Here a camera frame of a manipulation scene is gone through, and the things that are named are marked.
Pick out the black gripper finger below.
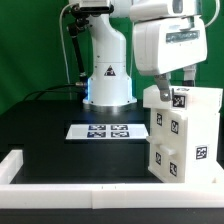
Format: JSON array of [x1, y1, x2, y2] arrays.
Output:
[[154, 73, 174, 102], [182, 64, 197, 87]]

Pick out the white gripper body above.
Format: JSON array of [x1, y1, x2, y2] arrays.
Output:
[[133, 16, 207, 76]]

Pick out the white cabinet body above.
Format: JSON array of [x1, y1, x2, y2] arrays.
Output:
[[145, 107, 223, 185]]

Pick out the white cabinet top box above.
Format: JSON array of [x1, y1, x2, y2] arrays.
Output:
[[143, 85, 223, 112]]

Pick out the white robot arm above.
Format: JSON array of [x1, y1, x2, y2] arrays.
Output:
[[69, 0, 207, 111]]

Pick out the white base tag plate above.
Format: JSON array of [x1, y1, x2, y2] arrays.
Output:
[[66, 124, 148, 140]]

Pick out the white U-shaped obstacle fence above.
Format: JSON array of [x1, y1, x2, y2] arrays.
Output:
[[0, 150, 224, 209]]

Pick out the white cable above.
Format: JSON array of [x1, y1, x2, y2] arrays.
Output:
[[58, 2, 81, 84]]

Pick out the black cables on table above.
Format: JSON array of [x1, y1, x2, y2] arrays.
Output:
[[22, 83, 84, 102]]

